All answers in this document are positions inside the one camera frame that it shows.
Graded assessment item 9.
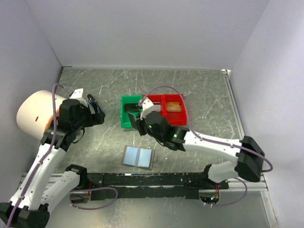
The green plastic bin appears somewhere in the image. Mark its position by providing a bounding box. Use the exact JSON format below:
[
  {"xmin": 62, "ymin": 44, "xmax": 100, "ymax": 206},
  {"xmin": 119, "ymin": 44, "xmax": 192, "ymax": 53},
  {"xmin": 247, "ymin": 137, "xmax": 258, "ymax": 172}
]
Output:
[{"xmin": 120, "ymin": 95, "xmax": 142, "ymax": 128}]

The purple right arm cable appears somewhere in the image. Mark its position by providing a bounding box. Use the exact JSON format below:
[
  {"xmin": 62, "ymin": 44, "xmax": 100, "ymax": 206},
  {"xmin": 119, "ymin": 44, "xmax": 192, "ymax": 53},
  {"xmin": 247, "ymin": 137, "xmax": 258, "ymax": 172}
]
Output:
[{"xmin": 138, "ymin": 85, "xmax": 274, "ymax": 208}]

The white drum with orange lid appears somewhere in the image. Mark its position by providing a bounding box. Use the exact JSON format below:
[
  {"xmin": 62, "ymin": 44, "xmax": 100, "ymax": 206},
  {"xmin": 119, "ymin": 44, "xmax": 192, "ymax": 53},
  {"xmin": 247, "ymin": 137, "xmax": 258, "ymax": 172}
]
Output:
[{"xmin": 16, "ymin": 90, "xmax": 53, "ymax": 141}]

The red middle plastic bin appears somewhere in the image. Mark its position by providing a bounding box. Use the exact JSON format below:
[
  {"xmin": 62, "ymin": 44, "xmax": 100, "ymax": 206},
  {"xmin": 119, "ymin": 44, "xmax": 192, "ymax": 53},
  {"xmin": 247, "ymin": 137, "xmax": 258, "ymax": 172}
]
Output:
[{"xmin": 143, "ymin": 95, "xmax": 167, "ymax": 118}]

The red right plastic bin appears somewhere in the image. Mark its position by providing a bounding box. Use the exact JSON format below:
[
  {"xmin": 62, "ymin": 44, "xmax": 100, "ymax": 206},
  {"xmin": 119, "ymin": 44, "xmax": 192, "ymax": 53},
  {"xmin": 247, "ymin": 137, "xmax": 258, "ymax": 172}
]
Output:
[{"xmin": 164, "ymin": 94, "xmax": 187, "ymax": 126}]

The dark card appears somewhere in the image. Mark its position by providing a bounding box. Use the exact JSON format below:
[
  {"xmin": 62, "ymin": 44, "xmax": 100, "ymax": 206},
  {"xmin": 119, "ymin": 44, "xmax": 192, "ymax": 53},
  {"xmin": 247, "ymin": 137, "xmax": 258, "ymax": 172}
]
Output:
[{"xmin": 124, "ymin": 103, "xmax": 141, "ymax": 112}]

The gold card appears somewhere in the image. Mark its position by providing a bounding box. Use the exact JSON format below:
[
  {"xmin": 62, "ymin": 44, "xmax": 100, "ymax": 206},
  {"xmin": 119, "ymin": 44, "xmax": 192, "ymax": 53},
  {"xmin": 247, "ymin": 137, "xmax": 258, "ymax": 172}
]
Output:
[{"xmin": 166, "ymin": 102, "xmax": 181, "ymax": 112}]

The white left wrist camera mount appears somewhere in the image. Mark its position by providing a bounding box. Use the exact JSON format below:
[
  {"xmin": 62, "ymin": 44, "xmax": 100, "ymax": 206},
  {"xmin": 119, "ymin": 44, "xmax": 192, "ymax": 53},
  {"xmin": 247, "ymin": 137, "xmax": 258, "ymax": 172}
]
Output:
[{"xmin": 70, "ymin": 88, "xmax": 88, "ymax": 107}]

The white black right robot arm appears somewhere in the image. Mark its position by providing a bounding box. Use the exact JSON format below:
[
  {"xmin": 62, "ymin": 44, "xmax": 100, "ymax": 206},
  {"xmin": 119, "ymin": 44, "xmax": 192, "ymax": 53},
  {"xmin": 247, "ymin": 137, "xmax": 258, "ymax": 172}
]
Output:
[{"xmin": 128, "ymin": 111, "xmax": 265, "ymax": 189}]

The grey card holder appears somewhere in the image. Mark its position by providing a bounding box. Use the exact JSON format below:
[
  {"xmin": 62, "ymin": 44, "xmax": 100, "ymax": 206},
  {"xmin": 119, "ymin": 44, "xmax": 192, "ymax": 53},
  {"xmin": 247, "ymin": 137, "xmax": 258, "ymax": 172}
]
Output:
[{"xmin": 122, "ymin": 145, "xmax": 155, "ymax": 170}]

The red plastic bin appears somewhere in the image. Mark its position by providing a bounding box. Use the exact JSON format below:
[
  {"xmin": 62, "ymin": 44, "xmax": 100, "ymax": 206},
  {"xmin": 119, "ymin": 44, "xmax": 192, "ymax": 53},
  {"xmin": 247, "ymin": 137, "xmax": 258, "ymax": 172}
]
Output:
[
  {"xmin": 143, "ymin": 95, "xmax": 167, "ymax": 118},
  {"xmin": 164, "ymin": 94, "xmax": 187, "ymax": 126}
]

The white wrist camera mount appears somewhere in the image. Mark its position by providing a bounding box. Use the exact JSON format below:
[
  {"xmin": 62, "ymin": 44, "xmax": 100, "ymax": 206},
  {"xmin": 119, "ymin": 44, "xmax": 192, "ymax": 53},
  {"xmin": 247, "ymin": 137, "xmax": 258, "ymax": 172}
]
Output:
[
  {"xmin": 139, "ymin": 97, "xmax": 155, "ymax": 120},
  {"xmin": 70, "ymin": 88, "xmax": 88, "ymax": 107}
]

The blue stapler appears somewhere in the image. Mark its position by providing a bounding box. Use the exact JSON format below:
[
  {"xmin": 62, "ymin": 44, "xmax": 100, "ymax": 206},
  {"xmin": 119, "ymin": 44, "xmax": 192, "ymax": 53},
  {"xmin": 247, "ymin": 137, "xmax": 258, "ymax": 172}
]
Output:
[{"xmin": 87, "ymin": 94, "xmax": 105, "ymax": 114}]

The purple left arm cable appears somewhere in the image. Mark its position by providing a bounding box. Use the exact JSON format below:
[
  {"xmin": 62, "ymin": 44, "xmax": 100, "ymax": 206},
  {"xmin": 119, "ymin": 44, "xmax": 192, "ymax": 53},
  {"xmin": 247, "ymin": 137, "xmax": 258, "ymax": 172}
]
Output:
[{"xmin": 6, "ymin": 83, "xmax": 119, "ymax": 228}]

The white silver card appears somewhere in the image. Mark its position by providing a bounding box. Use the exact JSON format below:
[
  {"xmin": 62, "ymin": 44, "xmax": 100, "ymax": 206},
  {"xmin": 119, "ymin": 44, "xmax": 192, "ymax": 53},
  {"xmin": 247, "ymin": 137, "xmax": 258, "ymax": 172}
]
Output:
[{"xmin": 153, "ymin": 103, "xmax": 162, "ymax": 112}]

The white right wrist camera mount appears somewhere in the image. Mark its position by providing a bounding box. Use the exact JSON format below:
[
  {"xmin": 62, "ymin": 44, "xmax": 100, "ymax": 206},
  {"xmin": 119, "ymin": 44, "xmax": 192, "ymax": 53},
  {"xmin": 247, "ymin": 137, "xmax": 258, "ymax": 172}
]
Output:
[{"xmin": 139, "ymin": 97, "xmax": 155, "ymax": 120}]

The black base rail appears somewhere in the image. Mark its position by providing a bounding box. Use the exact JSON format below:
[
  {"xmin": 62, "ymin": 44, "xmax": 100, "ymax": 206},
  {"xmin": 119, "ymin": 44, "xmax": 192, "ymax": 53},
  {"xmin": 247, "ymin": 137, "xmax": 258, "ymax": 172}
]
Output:
[{"xmin": 86, "ymin": 172, "xmax": 228, "ymax": 200}]

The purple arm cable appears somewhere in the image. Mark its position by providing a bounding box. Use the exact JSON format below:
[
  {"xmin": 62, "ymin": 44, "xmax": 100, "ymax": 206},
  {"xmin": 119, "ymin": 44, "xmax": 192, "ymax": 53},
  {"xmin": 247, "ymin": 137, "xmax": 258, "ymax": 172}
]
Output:
[
  {"xmin": 138, "ymin": 85, "xmax": 274, "ymax": 208},
  {"xmin": 6, "ymin": 83, "xmax": 119, "ymax": 228}
]

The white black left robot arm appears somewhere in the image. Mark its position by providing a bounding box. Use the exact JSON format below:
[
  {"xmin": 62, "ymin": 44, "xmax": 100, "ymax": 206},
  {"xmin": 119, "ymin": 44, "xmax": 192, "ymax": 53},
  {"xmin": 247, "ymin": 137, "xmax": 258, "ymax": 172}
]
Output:
[{"xmin": 0, "ymin": 95, "xmax": 105, "ymax": 228}]

